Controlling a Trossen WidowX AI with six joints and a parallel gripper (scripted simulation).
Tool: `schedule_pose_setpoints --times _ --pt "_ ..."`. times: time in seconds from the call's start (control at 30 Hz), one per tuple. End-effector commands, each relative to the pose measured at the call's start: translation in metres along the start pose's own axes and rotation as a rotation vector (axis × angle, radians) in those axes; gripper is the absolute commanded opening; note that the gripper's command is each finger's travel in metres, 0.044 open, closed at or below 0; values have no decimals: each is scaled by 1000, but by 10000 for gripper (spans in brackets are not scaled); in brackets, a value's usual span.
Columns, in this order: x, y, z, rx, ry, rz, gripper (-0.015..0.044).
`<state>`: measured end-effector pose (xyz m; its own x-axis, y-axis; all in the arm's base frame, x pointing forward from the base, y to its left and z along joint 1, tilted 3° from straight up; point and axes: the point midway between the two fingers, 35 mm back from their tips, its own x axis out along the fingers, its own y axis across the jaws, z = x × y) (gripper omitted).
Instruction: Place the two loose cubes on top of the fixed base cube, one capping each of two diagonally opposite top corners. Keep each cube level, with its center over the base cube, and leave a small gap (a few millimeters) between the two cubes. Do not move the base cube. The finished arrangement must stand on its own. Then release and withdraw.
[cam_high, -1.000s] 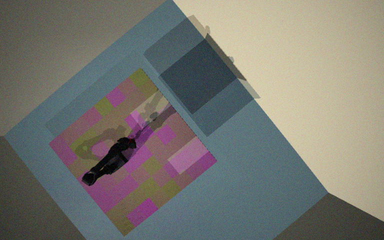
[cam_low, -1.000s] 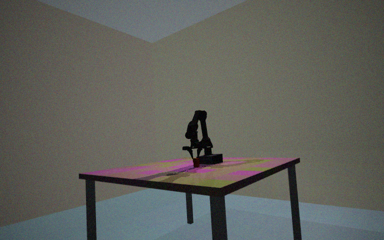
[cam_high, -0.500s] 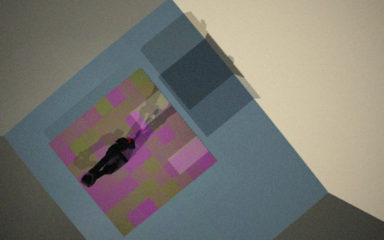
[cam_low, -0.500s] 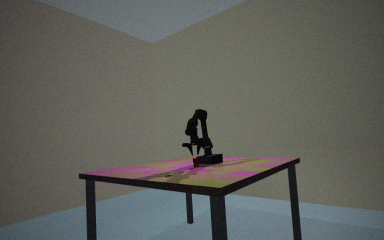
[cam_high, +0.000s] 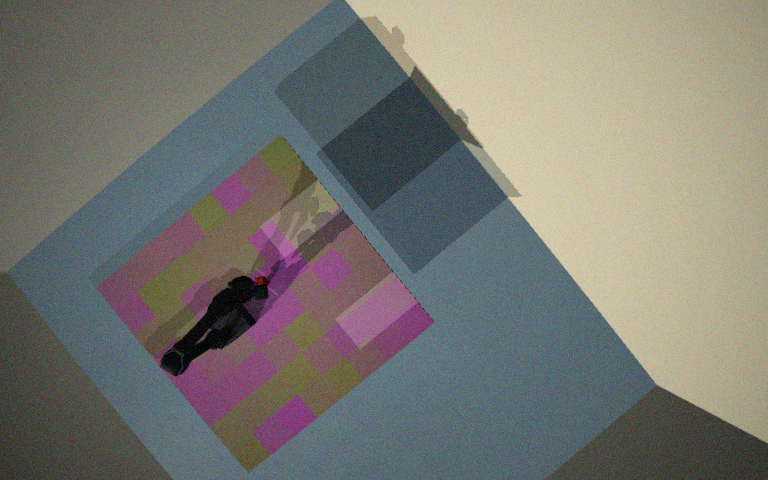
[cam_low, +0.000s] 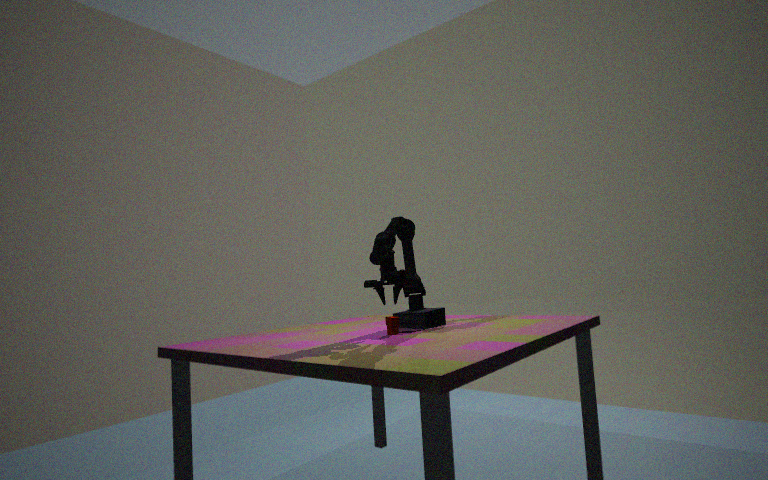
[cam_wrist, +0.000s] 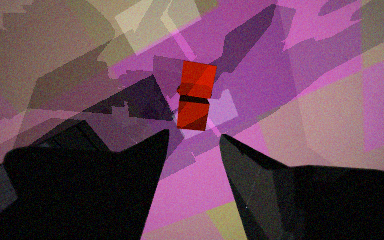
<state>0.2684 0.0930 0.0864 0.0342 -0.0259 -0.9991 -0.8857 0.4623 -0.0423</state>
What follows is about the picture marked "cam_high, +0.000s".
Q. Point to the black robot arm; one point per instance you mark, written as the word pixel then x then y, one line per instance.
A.
pixel 186 349

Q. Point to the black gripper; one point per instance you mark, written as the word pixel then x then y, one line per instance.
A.
pixel 260 293

